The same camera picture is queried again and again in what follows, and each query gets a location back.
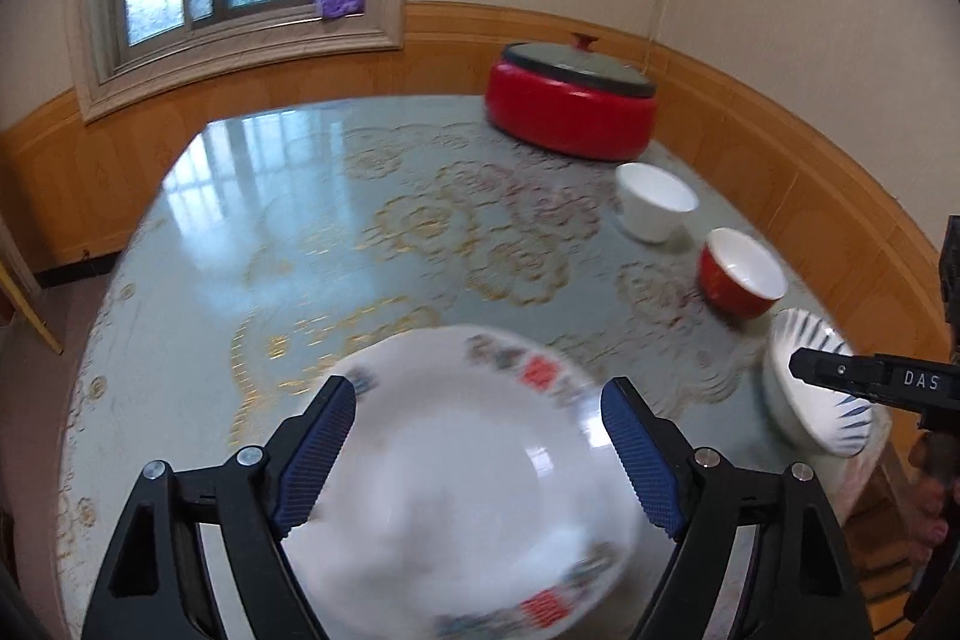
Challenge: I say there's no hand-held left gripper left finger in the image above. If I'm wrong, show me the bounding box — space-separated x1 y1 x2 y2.
81 376 357 640

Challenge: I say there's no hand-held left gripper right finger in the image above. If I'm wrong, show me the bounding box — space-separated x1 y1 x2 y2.
600 376 875 640

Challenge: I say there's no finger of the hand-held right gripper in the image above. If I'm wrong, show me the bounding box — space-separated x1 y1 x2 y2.
789 346 884 399

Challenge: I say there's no blue striped large bowl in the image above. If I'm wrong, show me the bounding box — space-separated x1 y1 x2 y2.
763 308 880 459

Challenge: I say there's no red bowl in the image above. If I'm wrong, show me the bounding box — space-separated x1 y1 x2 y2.
697 227 788 321

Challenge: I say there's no small red patterned plate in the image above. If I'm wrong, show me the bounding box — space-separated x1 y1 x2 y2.
289 325 647 640

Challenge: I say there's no white small bowl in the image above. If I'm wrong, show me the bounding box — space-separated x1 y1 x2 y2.
615 162 700 245

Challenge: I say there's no person's right hand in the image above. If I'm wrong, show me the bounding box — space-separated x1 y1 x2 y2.
907 431 952 547

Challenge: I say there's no wooden stool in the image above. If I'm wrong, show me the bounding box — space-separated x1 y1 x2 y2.
844 452 935 640

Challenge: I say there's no yellow stick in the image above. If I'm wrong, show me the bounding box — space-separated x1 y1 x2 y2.
0 265 65 356

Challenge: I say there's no red electric cooker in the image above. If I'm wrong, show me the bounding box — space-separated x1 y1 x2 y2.
484 59 659 161

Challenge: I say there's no grey cooker lid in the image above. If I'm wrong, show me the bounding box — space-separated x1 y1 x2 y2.
501 32 655 100

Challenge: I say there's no white wall cable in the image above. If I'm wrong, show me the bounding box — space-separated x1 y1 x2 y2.
646 0 676 79

